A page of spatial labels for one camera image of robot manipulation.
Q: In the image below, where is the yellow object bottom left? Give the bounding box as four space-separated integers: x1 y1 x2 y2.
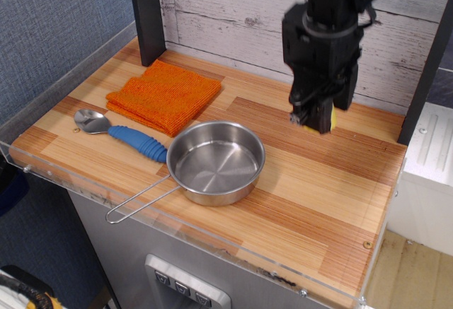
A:
35 293 63 309

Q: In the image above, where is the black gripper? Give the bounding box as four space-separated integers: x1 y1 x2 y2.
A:
282 3 364 134

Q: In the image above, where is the grey button control panel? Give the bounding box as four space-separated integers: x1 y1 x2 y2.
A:
144 254 232 308

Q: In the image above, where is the clear acrylic table guard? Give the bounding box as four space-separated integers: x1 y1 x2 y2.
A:
1 28 405 308

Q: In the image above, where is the white grooved side unit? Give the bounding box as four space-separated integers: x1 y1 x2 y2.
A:
386 103 452 255

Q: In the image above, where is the blue handled metal spoon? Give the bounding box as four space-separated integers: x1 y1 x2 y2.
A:
74 109 168 163

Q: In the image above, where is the dark left vertical post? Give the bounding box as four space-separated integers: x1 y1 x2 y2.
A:
132 0 166 66

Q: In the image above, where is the black braided hose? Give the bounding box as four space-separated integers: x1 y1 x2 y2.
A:
0 273 50 309

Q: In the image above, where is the yellow ridged toy lemon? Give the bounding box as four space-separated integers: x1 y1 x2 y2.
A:
305 105 337 134

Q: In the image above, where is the stainless steel pot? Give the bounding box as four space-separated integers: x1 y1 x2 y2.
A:
105 120 266 224

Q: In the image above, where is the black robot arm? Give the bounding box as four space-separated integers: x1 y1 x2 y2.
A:
282 0 376 134

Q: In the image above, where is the folded orange cloth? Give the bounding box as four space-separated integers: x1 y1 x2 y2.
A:
106 60 222 137

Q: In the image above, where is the dark right vertical post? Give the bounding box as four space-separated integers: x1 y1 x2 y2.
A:
397 0 452 145

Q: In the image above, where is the dark vertical post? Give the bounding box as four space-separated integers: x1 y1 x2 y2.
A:
397 0 452 145
132 0 166 66

